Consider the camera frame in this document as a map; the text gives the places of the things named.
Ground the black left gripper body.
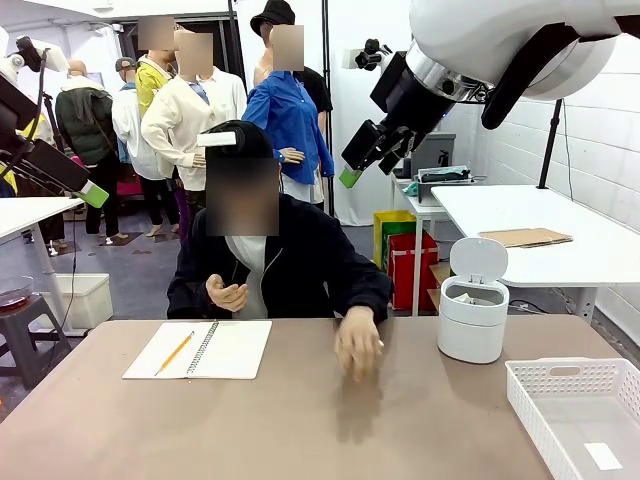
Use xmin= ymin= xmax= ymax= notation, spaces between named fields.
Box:
xmin=0 ymin=73 xmax=40 ymax=152

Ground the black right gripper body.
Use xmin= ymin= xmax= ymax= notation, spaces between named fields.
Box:
xmin=369 ymin=50 xmax=454 ymax=135

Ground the orange pencil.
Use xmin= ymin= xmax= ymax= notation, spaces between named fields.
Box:
xmin=153 ymin=330 xmax=196 ymax=378

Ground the white spiral notebook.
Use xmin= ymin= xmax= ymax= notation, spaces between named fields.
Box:
xmin=121 ymin=319 xmax=274 ymax=381

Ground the person left forearm black sleeve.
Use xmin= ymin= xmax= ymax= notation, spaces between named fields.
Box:
xmin=319 ymin=248 xmax=394 ymax=322

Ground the person right forearm black sleeve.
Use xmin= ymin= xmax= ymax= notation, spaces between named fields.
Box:
xmin=166 ymin=267 xmax=222 ymax=321

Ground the person left hand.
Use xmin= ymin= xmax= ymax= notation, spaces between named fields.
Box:
xmin=333 ymin=305 xmax=386 ymax=384

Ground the person right hand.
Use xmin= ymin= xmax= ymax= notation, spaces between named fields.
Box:
xmin=205 ymin=273 xmax=250 ymax=314

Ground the white desk with leg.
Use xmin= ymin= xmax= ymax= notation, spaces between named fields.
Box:
xmin=0 ymin=195 xmax=87 ymax=337

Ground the grey box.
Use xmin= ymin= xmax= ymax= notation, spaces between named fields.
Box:
xmin=409 ymin=130 xmax=458 ymax=179

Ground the grey tray with green cloth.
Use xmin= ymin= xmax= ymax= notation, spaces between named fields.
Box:
xmin=416 ymin=165 xmax=474 ymax=205

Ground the small white side table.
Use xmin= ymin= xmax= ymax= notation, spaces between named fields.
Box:
xmin=390 ymin=172 xmax=482 ymax=317

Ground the mannequin in black t-shirt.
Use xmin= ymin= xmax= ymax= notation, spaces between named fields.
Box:
xmin=293 ymin=66 xmax=334 ymax=151

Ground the mannequin in white shirt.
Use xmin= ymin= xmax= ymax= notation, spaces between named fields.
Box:
xmin=111 ymin=56 xmax=182 ymax=238

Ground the black backdrop pole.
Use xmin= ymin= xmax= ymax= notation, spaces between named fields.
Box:
xmin=321 ymin=0 xmax=337 ymax=221

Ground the yellow bag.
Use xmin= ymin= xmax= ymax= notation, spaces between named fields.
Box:
xmin=373 ymin=209 xmax=419 ymax=282

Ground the mannequin in blue shirt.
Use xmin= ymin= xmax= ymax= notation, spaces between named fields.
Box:
xmin=240 ymin=23 xmax=336 ymax=207

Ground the black cap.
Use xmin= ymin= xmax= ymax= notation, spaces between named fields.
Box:
xmin=204 ymin=119 xmax=276 ymax=162

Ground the mannequin in yellow jacket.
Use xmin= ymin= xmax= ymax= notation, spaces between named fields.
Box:
xmin=134 ymin=14 xmax=177 ymax=121

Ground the glass bowl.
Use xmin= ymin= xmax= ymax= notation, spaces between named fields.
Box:
xmin=0 ymin=275 xmax=36 ymax=315

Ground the person torso black jacket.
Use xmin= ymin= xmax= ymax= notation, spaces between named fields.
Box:
xmin=166 ymin=193 xmax=394 ymax=322

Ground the white storage crate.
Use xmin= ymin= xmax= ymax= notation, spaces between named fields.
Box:
xmin=36 ymin=272 xmax=114 ymax=332

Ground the mannequin in cream shirt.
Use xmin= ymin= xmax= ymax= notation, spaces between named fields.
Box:
xmin=140 ymin=29 xmax=249 ymax=237

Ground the brown cardboard sheet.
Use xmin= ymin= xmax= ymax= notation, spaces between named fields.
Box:
xmin=477 ymin=227 xmax=575 ymax=250

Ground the grey plastic stool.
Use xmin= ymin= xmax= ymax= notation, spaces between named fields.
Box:
xmin=0 ymin=293 xmax=72 ymax=392

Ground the black bucket hat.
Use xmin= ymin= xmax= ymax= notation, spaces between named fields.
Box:
xmin=249 ymin=0 xmax=296 ymax=38

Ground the large white table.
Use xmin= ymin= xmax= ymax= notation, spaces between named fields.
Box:
xmin=430 ymin=183 xmax=640 ymax=327

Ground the white lidded trash bin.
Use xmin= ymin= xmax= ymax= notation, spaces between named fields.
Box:
xmin=436 ymin=236 xmax=511 ymax=365

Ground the white perforated plastic basket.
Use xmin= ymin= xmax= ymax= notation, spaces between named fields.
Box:
xmin=504 ymin=356 xmax=640 ymax=480

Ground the white label sticker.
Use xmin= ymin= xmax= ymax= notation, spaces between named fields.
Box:
xmin=583 ymin=441 xmax=624 ymax=471

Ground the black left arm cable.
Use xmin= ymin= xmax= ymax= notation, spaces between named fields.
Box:
xmin=0 ymin=47 xmax=52 ymax=177

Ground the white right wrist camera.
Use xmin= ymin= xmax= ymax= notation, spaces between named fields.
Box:
xmin=343 ymin=38 xmax=397 ymax=72

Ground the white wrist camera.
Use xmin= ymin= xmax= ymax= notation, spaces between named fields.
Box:
xmin=16 ymin=34 xmax=70 ymax=75
xmin=343 ymin=38 xmax=397 ymax=72

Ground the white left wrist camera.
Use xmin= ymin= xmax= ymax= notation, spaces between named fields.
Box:
xmin=16 ymin=34 xmax=70 ymax=75

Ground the thin black hanging cable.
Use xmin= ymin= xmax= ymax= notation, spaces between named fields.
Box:
xmin=46 ymin=211 xmax=80 ymax=362

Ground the black right arm cable sleeve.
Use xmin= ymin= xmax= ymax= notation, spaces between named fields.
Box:
xmin=480 ymin=21 xmax=640 ymax=132

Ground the white head-mounted camera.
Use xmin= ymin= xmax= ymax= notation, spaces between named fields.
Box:
xmin=196 ymin=130 xmax=238 ymax=148

